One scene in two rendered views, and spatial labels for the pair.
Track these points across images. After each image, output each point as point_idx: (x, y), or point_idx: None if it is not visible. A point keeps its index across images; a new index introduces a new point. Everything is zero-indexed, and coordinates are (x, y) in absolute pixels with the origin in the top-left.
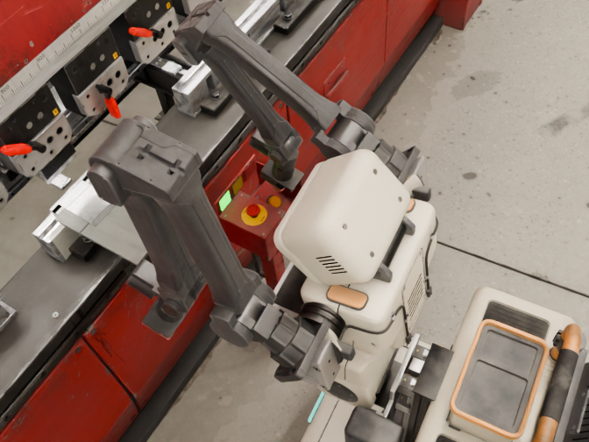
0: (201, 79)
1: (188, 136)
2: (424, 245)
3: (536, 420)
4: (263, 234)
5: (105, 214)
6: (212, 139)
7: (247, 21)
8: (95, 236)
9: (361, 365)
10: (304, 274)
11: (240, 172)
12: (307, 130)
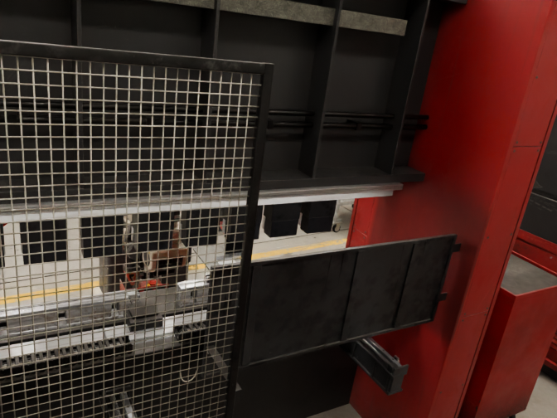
0: (120, 290)
1: (149, 301)
2: None
3: None
4: (157, 279)
5: (225, 258)
6: (141, 294)
7: (49, 305)
8: (234, 256)
9: (177, 221)
10: (176, 212)
11: (142, 287)
12: None
